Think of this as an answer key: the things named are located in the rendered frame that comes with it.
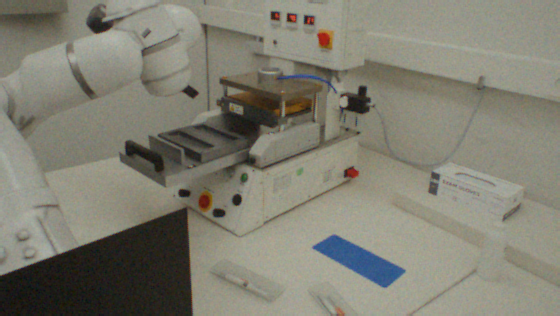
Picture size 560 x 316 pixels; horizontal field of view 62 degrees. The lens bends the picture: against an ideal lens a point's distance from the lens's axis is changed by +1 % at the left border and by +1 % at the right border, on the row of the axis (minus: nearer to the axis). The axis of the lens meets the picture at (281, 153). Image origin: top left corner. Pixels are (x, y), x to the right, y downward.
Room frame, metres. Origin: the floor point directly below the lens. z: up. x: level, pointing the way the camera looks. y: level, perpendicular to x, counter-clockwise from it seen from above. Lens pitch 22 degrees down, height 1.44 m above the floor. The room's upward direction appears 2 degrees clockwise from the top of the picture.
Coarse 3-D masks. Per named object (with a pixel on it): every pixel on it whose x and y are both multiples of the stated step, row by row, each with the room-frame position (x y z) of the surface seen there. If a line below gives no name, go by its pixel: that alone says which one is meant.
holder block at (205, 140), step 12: (168, 132) 1.21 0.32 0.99; (180, 132) 1.23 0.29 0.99; (192, 132) 1.22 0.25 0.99; (204, 132) 1.22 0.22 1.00; (216, 132) 1.25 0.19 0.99; (228, 132) 1.23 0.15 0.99; (180, 144) 1.13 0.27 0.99; (192, 144) 1.17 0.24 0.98; (204, 144) 1.15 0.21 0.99; (216, 144) 1.13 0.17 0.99; (228, 144) 1.14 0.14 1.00; (240, 144) 1.16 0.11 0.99; (192, 156) 1.09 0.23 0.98; (204, 156) 1.07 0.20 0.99; (216, 156) 1.10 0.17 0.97
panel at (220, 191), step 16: (208, 176) 1.23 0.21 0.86; (240, 176) 1.15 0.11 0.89; (176, 192) 1.28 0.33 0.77; (192, 192) 1.24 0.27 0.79; (208, 192) 1.20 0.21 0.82; (224, 192) 1.16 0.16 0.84; (240, 192) 1.13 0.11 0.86; (208, 208) 1.17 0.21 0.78; (224, 208) 1.14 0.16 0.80; (240, 208) 1.11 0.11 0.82; (224, 224) 1.11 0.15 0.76
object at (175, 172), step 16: (144, 144) 1.18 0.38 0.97; (160, 144) 1.11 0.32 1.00; (128, 160) 1.09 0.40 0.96; (144, 160) 1.07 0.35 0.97; (176, 160) 1.07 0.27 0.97; (192, 160) 1.08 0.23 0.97; (208, 160) 1.08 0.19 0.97; (224, 160) 1.11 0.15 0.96; (240, 160) 1.15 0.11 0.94; (160, 176) 0.99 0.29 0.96; (176, 176) 1.00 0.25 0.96; (192, 176) 1.03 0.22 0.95
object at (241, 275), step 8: (216, 264) 0.91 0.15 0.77; (224, 264) 0.92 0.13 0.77; (232, 264) 0.92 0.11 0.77; (216, 272) 0.89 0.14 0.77; (224, 272) 0.88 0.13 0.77; (232, 272) 0.89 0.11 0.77; (240, 272) 0.89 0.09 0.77; (248, 272) 0.89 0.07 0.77; (240, 280) 0.86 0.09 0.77; (248, 280) 0.86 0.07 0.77; (256, 280) 0.86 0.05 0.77; (264, 280) 0.86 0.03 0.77; (248, 288) 0.83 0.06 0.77; (256, 288) 0.83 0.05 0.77; (264, 288) 0.83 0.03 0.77; (272, 288) 0.83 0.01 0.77; (280, 288) 0.83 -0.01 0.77; (272, 296) 0.81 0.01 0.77
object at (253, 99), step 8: (232, 96) 1.38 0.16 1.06; (240, 96) 1.38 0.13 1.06; (248, 96) 1.39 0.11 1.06; (256, 96) 1.39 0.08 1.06; (256, 104) 1.30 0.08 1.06; (264, 104) 1.30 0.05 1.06; (272, 104) 1.31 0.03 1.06; (288, 104) 1.31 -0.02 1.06; (296, 104) 1.32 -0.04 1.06; (304, 104) 1.35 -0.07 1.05; (288, 112) 1.30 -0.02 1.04; (296, 112) 1.33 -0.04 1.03; (304, 112) 1.35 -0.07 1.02
